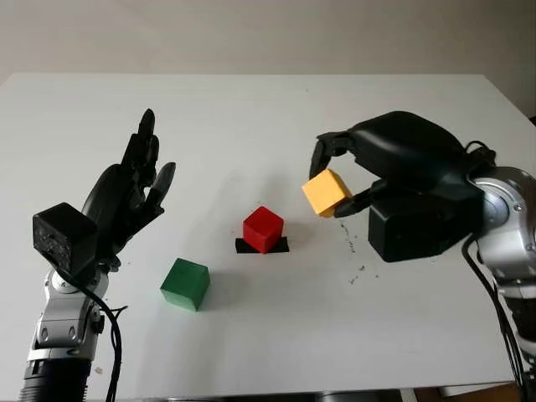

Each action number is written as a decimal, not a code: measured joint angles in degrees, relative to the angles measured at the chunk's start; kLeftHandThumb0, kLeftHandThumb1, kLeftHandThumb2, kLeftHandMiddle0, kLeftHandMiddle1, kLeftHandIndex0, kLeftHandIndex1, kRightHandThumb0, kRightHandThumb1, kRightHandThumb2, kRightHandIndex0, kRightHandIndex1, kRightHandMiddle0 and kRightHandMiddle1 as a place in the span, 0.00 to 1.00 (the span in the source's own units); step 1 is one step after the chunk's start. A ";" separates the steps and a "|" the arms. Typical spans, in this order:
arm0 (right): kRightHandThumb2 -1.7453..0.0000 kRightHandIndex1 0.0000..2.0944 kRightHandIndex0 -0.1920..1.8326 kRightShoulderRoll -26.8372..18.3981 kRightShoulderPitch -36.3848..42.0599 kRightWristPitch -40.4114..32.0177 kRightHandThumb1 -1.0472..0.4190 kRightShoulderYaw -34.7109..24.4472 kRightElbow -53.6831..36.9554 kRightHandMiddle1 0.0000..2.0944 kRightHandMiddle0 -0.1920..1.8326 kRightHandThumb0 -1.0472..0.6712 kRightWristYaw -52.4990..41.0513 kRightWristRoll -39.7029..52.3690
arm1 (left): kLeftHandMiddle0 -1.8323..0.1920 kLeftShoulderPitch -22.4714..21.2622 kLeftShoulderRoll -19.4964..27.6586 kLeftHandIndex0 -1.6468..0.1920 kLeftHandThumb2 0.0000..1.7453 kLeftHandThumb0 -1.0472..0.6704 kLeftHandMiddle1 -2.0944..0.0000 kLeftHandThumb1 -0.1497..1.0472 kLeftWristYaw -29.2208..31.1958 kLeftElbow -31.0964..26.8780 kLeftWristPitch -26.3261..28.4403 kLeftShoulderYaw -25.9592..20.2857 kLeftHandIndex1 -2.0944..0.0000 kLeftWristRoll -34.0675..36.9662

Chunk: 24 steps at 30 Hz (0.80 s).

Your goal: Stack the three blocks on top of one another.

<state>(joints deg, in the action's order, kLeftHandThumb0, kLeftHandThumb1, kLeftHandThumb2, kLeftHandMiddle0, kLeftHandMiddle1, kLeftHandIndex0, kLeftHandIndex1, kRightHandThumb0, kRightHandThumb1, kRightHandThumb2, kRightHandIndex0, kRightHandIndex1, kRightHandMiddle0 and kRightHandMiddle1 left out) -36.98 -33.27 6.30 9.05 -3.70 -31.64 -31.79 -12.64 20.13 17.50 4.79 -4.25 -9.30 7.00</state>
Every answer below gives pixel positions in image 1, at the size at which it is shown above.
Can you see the black tape strip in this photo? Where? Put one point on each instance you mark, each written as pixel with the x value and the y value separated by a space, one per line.
pixel 282 248

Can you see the yellow cube block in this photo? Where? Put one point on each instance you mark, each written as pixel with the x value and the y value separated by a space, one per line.
pixel 326 192

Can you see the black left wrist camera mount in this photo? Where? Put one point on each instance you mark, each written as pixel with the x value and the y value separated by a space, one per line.
pixel 63 238

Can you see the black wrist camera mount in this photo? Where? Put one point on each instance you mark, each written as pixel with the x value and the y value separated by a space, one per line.
pixel 63 238
pixel 414 226

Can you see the red cube block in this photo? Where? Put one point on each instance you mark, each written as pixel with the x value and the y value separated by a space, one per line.
pixel 261 230

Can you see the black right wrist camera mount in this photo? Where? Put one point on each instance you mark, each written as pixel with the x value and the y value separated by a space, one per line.
pixel 414 226

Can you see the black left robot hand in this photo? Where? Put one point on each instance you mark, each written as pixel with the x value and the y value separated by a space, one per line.
pixel 113 201

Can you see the green cube block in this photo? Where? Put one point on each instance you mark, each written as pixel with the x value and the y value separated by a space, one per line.
pixel 184 285

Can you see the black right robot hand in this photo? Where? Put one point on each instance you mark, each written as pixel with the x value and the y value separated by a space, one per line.
pixel 410 151

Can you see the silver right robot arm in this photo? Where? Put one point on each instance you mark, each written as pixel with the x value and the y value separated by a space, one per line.
pixel 511 218

